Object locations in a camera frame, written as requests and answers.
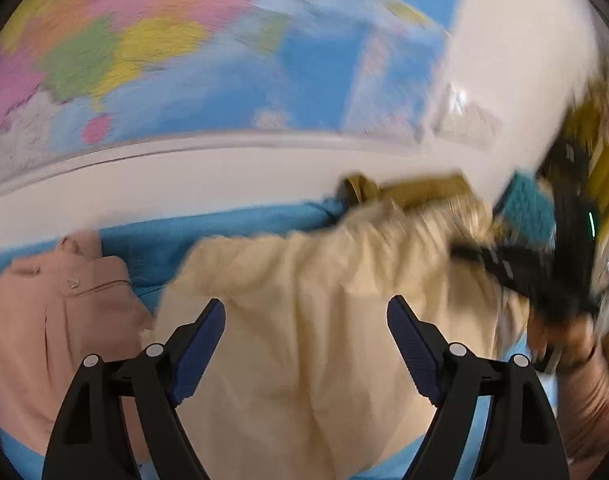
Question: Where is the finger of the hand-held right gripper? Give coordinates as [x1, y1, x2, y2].
[449, 240, 552, 306]

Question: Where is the cream shirt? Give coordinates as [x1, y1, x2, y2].
[154, 195, 530, 480]

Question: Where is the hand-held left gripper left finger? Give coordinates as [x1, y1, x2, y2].
[42, 297, 228, 480]

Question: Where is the world map wall poster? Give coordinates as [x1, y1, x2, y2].
[0, 0, 472, 196]

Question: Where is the blue garment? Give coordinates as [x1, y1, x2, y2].
[0, 199, 490, 480]

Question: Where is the olive shirt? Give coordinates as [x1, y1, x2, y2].
[334, 171, 482, 211]

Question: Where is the yellow cloth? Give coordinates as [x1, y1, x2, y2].
[564, 60, 609, 248]

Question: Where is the pink shirt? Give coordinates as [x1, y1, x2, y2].
[0, 230, 158, 458]

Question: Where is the teal plastic basket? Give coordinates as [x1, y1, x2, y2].
[501, 170, 557, 243]

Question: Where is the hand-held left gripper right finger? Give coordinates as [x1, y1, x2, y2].
[387, 295, 570, 480]

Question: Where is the person's right hand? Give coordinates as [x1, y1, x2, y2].
[527, 305, 602, 376]

